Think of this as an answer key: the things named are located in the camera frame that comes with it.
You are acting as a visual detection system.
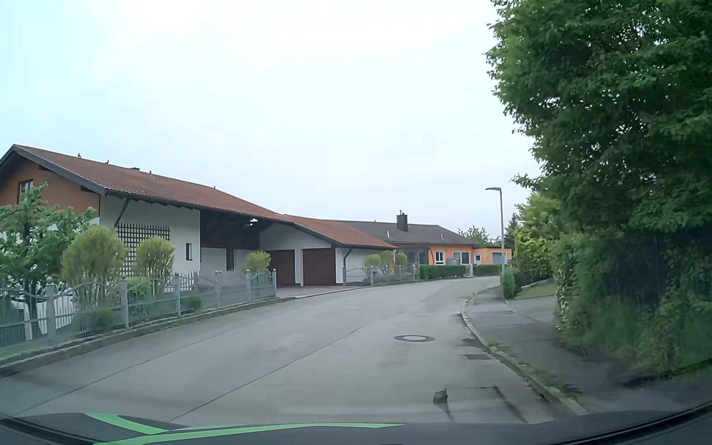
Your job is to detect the grey metal garden fence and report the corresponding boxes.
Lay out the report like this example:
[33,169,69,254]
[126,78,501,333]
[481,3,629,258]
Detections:
[0,269,278,359]
[341,265,422,287]

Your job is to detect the small round-topped trees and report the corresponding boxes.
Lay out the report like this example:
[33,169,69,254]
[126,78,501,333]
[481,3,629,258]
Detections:
[364,250,409,276]

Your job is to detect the grey street lamp post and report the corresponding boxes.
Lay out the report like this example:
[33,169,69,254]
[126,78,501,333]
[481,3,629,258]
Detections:
[485,187,506,275]

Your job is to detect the rounded yellow-green bush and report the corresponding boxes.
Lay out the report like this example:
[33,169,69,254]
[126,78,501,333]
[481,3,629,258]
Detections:
[134,237,176,280]
[244,250,272,274]
[61,225,129,286]

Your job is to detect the green trees and bushes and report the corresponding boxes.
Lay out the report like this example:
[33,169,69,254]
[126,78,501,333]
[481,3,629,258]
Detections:
[504,192,564,286]

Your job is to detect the grey asphalt pavement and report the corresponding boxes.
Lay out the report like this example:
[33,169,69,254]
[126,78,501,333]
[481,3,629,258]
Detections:
[464,287,697,415]

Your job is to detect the orange bungalow with grey roof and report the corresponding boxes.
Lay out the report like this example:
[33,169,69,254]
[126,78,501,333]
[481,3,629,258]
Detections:
[329,211,513,267]

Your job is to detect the white house with red roof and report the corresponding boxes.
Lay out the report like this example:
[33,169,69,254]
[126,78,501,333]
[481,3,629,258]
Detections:
[0,144,396,347]

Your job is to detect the distant green tree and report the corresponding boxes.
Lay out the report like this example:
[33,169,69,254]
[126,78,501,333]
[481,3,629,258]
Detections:
[458,225,500,246]

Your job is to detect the trimmed green hedge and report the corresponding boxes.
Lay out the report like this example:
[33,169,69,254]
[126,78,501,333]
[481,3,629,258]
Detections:
[419,264,503,280]

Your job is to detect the grey asphalt road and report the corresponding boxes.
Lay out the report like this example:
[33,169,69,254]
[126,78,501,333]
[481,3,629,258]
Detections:
[0,276,558,426]

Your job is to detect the car's own bonnet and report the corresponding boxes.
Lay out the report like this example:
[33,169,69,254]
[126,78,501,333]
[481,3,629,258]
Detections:
[0,382,712,445]

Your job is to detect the grass lawn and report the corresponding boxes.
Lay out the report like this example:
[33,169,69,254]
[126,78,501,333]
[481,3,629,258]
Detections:
[515,281,557,301]

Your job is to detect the leafy garden tree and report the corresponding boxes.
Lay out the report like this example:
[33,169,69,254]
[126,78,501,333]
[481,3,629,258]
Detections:
[0,183,98,296]

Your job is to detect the large green tree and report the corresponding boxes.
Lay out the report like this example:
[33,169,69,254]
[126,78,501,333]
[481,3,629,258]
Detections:
[486,0,712,378]

